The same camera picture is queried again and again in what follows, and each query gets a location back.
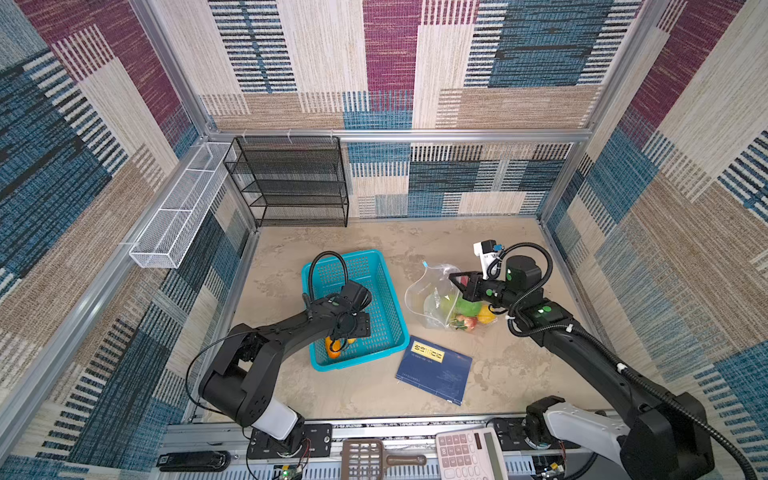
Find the black stapler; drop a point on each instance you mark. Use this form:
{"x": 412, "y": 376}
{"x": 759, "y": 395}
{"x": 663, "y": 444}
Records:
{"x": 200, "y": 461}

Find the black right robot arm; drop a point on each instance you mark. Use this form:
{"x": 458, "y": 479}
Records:
{"x": 668, "y": 435}

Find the green apple toy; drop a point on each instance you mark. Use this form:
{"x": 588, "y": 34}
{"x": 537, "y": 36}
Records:
{"x": 467, "y": 308}

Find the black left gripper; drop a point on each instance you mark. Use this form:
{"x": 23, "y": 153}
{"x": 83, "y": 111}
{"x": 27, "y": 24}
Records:
{"x": 363, "y": 328}

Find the clear zip top bag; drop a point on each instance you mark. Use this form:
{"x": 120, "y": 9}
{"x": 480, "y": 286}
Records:
{"x": 421, "y": 297}

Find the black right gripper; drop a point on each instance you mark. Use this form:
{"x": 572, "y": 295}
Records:
{"x": 471, "y": 292}

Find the pink calculator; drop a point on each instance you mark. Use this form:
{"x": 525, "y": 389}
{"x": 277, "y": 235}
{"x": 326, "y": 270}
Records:
{"x": 473, "y": 454}

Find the black wire shelf rack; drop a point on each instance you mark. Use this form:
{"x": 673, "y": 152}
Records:
{"x": 291, "y": 181}

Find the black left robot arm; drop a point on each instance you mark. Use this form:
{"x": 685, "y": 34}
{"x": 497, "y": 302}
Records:
{"x": 241, "y": 379}

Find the blue booklet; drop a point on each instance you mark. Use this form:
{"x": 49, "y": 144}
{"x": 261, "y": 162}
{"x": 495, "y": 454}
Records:
{"x": 434, "y": 369}

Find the white wire mesh tray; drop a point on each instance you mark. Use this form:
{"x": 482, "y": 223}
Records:
{"x": 166, "y": 239}

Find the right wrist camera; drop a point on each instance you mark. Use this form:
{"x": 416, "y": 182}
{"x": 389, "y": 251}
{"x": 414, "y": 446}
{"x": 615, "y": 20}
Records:
{"x": 489, "y": 252}

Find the red strawberry toy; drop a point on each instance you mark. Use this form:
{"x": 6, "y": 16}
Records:
{"x": 466, "y": 323}

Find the yellow lemon toy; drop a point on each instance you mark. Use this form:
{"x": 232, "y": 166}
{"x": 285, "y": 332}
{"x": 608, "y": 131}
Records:
{"x": 486, "y": 316}

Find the brown slotted spatula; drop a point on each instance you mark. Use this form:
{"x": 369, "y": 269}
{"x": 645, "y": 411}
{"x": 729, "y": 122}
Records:
{"x": 368, "y": 459}

